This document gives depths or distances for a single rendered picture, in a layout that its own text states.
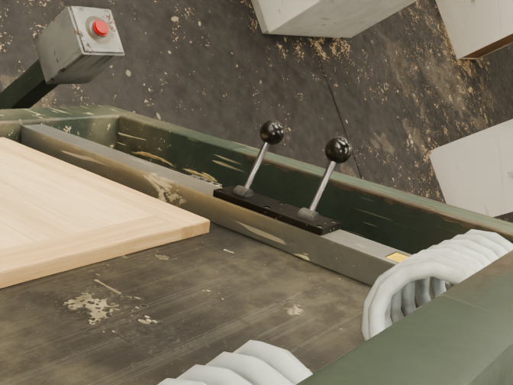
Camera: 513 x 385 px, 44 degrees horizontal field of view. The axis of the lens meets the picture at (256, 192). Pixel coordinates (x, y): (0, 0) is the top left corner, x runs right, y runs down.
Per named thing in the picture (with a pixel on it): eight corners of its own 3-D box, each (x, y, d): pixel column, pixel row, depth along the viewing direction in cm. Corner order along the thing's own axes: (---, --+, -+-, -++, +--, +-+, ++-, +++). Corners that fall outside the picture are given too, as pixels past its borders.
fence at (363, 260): (43, 143, 132) (43, 124, 131) (492, 315, 75) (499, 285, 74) (20, 144, 128) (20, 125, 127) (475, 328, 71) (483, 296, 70)
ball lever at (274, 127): (237, 202, 97) (273, 124, 99) (256, 208, 95) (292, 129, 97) (224, 192, 94) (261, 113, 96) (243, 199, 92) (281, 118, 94)
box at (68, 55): (72, 41, 162) (111, 8, 150) (86, 85, 161) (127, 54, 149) (30, 40, 153) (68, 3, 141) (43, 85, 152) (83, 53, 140)
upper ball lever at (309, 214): (300, 224, 90) (337, 140, 92) (322, 232, 88) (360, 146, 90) (288, 215, 87) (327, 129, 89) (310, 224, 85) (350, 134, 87)
